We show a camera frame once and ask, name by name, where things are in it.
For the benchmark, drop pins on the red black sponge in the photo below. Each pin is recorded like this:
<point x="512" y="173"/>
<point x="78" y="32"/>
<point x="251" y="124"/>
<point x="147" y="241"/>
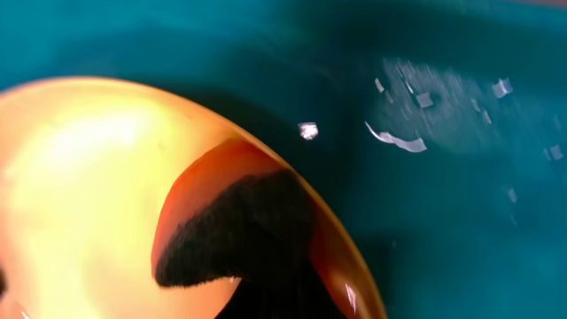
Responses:
<point x="238" y="213"/>

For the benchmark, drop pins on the yellow-green plate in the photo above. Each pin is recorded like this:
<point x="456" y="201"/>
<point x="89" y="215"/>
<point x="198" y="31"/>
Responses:
<point x="86" y="167"/>

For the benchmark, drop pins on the teal plastic tray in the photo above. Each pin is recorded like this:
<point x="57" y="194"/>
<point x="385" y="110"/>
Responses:
<point x="436" y="130"/>

